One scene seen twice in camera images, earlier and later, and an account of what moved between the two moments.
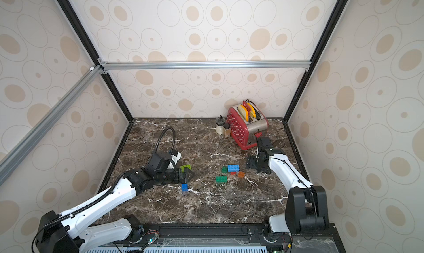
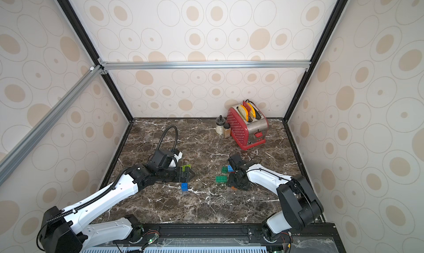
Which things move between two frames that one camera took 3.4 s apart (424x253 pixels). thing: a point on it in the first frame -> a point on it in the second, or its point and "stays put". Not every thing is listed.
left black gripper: (185, 177) stays put
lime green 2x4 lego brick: (183, 167) stays put
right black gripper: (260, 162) -> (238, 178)
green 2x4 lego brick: (223, 179) stays put
